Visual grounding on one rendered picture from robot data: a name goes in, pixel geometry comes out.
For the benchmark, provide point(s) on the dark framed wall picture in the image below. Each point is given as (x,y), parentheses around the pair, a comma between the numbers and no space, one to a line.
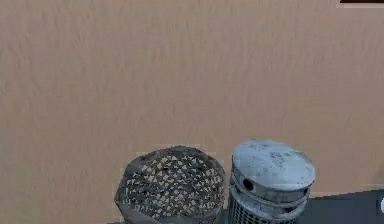
(361,1)

